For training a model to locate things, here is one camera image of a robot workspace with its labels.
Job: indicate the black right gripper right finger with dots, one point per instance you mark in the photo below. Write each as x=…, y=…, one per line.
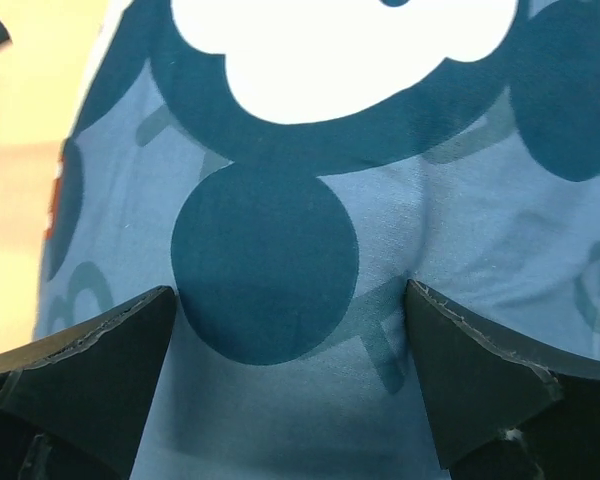
x=501, y=405

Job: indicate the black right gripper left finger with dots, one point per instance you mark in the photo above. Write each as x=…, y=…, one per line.
x=74, y=404

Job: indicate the blue letter-print pillowcase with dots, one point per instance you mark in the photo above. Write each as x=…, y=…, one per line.
x=287, y=167

